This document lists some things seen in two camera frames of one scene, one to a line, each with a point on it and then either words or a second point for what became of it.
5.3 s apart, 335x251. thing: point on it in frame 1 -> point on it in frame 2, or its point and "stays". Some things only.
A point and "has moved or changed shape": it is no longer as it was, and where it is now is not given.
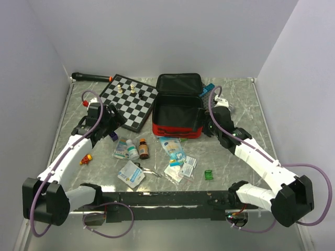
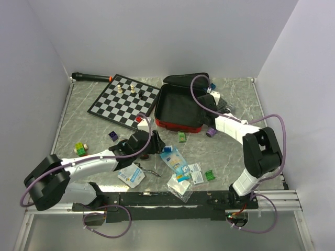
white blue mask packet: [131, 174] stays
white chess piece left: [119, 87] stays
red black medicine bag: [177, 95] has moved or changed shape
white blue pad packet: [187, 170] -> [197, 178]
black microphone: [78, 76] stays
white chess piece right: [132, 91] stays
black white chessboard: [134, 98] stays
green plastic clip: [208, 175] stays
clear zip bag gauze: [173, 172] -> [181, 190]
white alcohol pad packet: [191, 161] -> [195, 168]
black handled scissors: [147, 170] stays
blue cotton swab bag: [174, 147] -> [176, 163]
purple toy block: [114, 136] stays
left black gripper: [116, 121] -> [157, 144]
